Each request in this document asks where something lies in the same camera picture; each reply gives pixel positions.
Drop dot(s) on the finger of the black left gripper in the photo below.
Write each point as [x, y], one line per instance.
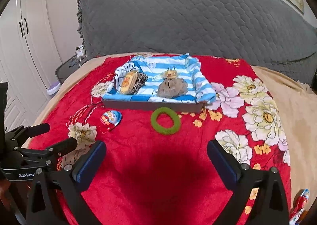
[22, 133]
[60, 149]

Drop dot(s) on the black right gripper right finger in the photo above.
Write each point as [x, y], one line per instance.
[270, 206]

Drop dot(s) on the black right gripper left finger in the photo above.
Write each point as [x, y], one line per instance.
[43, 206]

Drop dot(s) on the red blue surprise egg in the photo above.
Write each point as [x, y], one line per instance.
[109, 120]

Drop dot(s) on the orange rice cracker packet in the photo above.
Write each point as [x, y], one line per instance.
[128, 83]

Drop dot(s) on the green fuzzy hair scrunchie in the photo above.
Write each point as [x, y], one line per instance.
[165, 130]

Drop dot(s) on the yellow snack packet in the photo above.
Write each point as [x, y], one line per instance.
[169, 74]

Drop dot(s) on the lilac white bin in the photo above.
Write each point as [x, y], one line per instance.
[53, 89]

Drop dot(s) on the white wardrobe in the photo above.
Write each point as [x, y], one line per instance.
[29, 59]

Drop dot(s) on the dark bedside table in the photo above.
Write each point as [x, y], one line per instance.
[70, 66]

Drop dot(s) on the red floral blanket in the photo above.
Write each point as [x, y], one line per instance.
[153, 160]

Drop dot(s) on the leopard print scrunchie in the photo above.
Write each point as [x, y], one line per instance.
[140, 82]

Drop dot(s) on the grey brown mesh bag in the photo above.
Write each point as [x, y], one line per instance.
[171, 88]

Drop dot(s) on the grey tray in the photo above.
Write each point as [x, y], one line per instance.
[151, 106]

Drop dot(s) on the blue white striped cloth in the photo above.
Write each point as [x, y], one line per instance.
[187, 68]

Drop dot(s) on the grey quilted headboard cover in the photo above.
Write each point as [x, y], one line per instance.
[266, 33]

